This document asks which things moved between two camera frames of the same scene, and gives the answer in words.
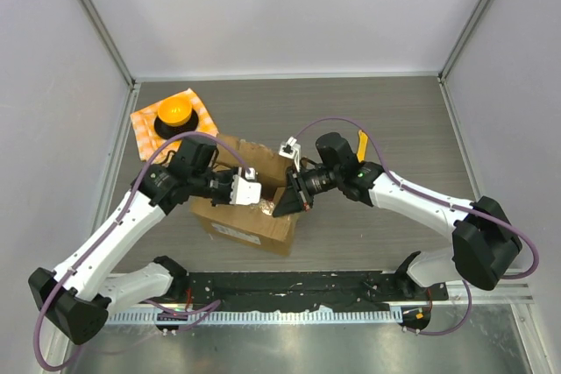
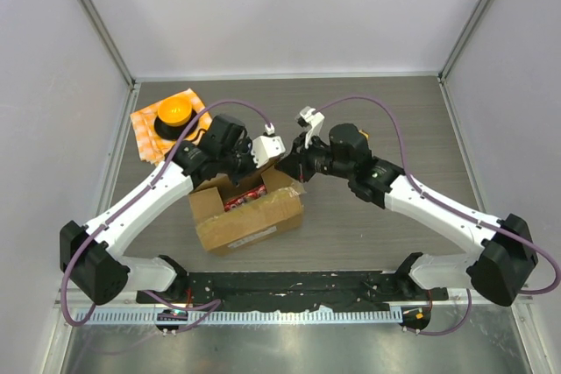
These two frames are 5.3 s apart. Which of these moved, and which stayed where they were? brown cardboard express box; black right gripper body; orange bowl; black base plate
Moved: black right gripper body; brown cardboard express box
Stayed: orange bowl; black base plate
